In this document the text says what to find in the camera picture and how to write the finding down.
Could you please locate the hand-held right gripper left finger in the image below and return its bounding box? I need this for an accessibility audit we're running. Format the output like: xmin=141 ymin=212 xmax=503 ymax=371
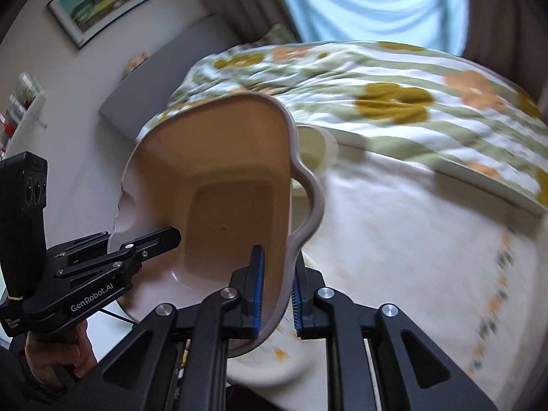
xmin=60 ymin=246 xmax=265 ymax=411

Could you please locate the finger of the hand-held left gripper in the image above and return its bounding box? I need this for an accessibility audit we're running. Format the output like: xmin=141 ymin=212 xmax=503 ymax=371
xmin=53 ymin=227 xmax=182 ymax=287
xmin=46 ymin=230 xmax=112 ymax=268

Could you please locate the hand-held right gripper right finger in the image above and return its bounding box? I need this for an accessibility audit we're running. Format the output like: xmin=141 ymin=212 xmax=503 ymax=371
xmin=292 ymin=260 xmax=500 ymax=411

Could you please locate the pink bear-shaped bowl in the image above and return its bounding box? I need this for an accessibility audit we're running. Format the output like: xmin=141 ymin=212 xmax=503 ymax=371
xmin=112 ymin=93 xmax=326 ymax=359

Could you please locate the person's left hand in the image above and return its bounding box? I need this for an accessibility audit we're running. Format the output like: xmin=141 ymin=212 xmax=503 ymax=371
xmin=25 ymin=319 xmax=98 ymax=379

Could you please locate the row of books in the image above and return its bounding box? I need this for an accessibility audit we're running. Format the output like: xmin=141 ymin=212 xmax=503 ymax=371
xmin=0 ymin=73 xmax=43 ymax=146

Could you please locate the cream bowl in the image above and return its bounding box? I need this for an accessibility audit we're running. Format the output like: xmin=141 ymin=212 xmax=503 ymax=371
xmin=295 ymin=124 xmax=340 ymax=173

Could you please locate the grey headboard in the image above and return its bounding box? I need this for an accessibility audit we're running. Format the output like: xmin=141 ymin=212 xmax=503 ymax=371
xmin=98 ymin=14 xmax=258 ymax=138

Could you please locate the small plush toy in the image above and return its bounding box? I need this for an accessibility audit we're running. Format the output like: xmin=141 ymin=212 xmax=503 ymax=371
xmin=126 ymin=50 xmax=149 ymax=72

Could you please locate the floral striped blanket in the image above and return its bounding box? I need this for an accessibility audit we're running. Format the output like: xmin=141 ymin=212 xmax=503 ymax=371
xmin=136 ymin=40 xmax=548 ymax=207

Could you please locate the green patterned pillow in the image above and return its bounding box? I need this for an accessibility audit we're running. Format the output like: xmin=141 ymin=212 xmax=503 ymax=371
xmin=257 ymin=23 xmax=297 ymax=46

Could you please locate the light blue cloth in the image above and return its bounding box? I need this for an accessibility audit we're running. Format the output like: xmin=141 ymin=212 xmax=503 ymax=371
xmin=272 ymin=0 xmax=470 ymax=57

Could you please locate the white wall shelf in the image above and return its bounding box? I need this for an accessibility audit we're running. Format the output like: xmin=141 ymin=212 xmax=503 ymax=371
xmin=0 ymin=90 xmax=49 ymax=157

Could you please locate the framed wall picture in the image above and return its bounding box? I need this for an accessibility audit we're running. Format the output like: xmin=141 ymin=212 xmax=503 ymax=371
xmin=46 ymin=0 xmax=175 ymax=50

